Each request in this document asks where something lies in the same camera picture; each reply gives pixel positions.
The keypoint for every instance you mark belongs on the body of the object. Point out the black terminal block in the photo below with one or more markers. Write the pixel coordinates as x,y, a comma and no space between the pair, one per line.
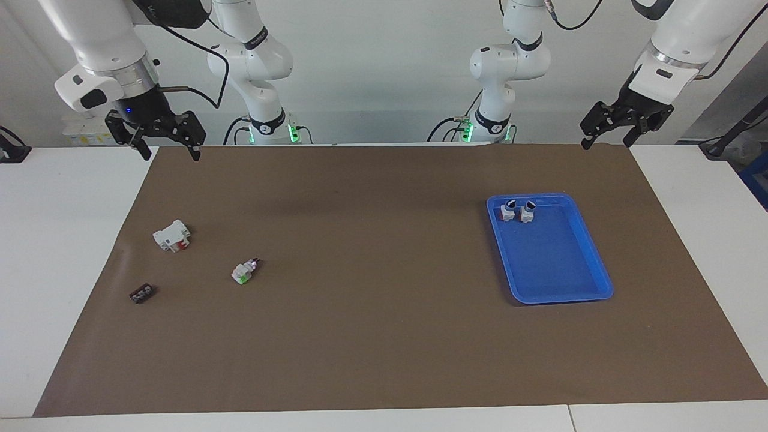
141,294

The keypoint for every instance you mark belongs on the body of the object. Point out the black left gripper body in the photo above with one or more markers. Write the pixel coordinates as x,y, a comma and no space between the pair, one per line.
645,105

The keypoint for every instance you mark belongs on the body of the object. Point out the blue plastic tray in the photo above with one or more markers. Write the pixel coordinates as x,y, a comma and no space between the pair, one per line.
558,264

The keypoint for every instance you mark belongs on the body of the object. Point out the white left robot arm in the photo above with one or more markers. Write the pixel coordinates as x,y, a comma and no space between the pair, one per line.
510,60

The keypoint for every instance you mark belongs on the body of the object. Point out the green-base rotary switch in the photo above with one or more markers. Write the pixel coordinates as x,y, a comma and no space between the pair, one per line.
243,273

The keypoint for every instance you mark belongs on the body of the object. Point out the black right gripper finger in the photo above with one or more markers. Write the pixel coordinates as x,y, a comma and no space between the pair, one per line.
129,129
189,129

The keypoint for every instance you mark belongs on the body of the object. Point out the white circuit breaker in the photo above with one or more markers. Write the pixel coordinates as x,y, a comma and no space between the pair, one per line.
170,236

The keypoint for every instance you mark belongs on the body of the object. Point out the white background boxes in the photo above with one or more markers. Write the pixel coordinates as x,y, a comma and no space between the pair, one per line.
90,131

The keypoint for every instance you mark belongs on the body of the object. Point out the black stand pole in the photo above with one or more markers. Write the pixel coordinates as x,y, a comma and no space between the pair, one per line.
735,129

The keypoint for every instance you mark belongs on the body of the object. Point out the brown table mat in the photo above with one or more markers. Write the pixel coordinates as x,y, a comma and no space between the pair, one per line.
372,336

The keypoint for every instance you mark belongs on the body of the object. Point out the blue storage box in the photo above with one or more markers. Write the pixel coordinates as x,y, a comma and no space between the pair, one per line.
757,180

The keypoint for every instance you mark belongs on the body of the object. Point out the black table clamp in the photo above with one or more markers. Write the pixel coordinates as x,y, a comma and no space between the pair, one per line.
12,150

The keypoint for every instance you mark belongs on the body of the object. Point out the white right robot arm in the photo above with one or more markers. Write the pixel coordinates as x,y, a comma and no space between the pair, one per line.
102,42

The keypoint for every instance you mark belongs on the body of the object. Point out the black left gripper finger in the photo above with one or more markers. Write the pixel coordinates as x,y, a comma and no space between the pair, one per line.
651,122
603,119

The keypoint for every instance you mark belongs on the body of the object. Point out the red-base rotary switch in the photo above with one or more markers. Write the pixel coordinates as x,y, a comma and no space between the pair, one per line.
507,212
527,213

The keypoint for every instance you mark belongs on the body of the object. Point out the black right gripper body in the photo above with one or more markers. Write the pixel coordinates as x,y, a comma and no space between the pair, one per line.
144,108

